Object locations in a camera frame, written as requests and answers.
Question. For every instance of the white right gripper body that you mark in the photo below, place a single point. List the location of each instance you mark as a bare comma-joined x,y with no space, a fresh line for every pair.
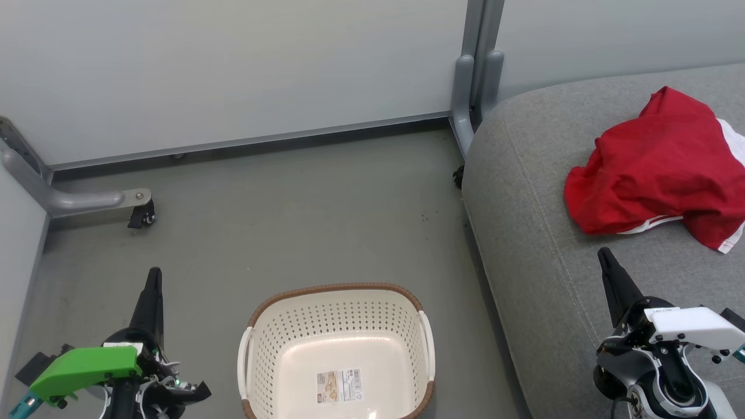
692,326

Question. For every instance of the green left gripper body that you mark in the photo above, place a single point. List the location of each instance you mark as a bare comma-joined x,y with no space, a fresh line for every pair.
87,366

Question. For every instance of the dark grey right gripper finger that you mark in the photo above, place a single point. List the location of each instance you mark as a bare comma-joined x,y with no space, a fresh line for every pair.
618,288

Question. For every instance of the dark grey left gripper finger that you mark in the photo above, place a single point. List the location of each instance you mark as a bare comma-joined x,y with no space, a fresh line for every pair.
151,308

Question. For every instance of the red and white garment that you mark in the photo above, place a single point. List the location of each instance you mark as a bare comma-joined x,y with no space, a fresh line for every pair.
657,163

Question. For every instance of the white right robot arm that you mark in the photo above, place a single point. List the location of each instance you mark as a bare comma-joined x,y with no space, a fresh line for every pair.
669,390

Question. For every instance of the cream perforated laundry basket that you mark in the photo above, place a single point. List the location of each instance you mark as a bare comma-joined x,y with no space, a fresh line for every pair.
337,349

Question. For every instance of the printed basket label sticker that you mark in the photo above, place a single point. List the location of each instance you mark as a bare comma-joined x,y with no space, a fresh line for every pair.
339,385

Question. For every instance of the black caster wheel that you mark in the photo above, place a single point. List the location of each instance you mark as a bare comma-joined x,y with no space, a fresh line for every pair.
142,215
459,177

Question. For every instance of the grey fabric sofa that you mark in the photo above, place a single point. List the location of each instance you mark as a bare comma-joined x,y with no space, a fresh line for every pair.
535,233

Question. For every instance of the grey curved partition foot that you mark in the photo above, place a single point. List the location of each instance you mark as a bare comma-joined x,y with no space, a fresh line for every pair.
70,201

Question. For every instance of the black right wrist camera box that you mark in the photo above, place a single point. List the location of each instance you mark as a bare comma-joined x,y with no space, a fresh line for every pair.
734,320

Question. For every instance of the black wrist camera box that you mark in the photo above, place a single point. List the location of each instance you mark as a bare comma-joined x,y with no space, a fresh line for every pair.
734,320
36,364

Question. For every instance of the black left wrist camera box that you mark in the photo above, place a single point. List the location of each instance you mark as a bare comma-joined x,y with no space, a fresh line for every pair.
36,364

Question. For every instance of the grey partition base rail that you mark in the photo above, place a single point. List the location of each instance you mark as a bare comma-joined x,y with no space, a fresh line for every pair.
262,141

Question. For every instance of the grey partition post with feet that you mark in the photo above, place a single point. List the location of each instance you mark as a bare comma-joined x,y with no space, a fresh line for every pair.
463,87

